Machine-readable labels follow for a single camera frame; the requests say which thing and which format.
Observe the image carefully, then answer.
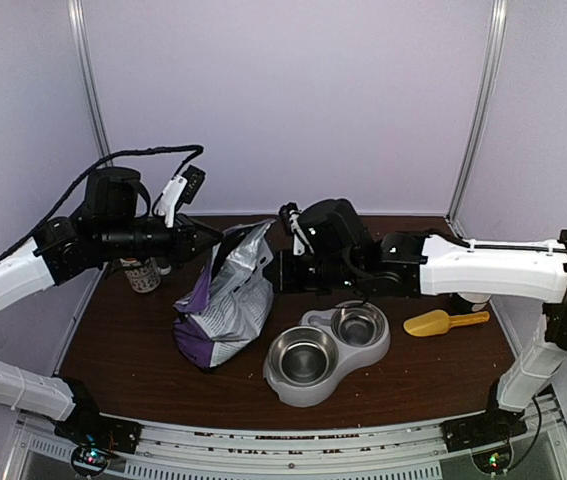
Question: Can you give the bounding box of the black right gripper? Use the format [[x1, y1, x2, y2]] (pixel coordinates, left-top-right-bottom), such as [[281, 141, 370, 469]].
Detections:
[[263, 249, 361, 295]]

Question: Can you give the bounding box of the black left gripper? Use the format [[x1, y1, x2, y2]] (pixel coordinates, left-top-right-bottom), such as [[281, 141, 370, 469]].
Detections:
[[97, 211, 222, 269]]

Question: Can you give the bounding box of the purple pet food bag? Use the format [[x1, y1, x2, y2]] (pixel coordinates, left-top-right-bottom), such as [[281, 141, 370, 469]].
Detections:
[[172, 218, 275, 371]]

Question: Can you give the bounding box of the yellow plastic scoop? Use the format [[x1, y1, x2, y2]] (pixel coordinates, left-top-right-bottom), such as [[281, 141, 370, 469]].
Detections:
[[403, 309, 490, 338]]

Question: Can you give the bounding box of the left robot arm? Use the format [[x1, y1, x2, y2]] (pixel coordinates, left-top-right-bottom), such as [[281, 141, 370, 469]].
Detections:
[[0, 166, 223, 444]]

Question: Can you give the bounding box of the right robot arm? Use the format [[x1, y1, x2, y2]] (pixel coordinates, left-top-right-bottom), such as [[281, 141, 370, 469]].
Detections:
[[265, 198, 567, 442]]

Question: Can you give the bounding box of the patterned mug orange inside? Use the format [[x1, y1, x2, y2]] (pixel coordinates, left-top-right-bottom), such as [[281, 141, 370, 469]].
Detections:
[[119, 257, 172, 294]]

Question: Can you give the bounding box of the steel bowl near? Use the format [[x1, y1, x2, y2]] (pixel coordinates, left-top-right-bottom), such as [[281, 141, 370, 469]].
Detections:
[[265, 326, 338, 387]]

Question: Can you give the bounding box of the steel bowl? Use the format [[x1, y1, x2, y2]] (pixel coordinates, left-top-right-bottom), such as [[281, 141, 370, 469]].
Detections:
[[330, 301, 389, 347], [265, 326, 338, 387]]

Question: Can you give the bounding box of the steel bowl far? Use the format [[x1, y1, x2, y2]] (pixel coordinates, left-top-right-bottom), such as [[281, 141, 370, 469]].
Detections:
[[330, 301, 389, 347]]

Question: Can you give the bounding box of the grey double bowl feeder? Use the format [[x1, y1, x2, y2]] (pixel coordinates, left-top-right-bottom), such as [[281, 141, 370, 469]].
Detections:
[[263, 300, 391, 408]]

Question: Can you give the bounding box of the dark blue dotted bowl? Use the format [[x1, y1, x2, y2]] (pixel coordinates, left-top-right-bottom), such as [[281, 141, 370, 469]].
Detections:
[[452, 296, 487, 314]]

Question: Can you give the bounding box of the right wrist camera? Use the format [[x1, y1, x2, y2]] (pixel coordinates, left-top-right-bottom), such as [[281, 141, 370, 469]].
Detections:
[[278, 202, 299, 230]]

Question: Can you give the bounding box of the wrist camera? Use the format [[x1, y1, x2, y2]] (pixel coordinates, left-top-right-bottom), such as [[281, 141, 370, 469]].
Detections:
[[179, 165, 206, 204], [278, 202, 299, 230]]

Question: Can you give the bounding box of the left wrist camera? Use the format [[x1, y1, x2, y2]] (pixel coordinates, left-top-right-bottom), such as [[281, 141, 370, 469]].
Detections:
[[179, 165, 206, 204]]

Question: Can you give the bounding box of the left black braided cable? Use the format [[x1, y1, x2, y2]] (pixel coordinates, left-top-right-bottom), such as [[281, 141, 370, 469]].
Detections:
[[0, 143, 205, 281]]

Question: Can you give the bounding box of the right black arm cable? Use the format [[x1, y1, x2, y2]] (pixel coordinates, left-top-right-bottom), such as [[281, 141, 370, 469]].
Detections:
[[427, 230, 567, 274]]

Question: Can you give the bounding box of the front aluminium rail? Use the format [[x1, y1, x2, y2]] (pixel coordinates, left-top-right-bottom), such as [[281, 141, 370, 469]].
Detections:
[[10, 394, 567, 480]]

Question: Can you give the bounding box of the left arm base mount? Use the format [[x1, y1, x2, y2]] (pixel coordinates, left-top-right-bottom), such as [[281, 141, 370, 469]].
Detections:
[[53, 416, 142, 479]]

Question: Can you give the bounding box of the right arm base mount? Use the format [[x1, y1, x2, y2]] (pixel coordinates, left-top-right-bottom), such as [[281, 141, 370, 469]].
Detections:
[[441, 414, 528, 476]]

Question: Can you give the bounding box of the left aluminium frame post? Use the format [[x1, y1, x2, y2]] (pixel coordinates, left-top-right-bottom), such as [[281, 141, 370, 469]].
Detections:
[[67, 0, 110, 156]]

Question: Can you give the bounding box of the aluminium frame post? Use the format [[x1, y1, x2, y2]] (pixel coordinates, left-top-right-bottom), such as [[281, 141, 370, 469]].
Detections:
[[67, 0, 110, 156], [446, 0, 509, 227]]

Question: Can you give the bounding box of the right aluminium frame post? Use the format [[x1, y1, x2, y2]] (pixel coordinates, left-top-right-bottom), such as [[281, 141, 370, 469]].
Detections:
[[446, 0, 509, 227]]

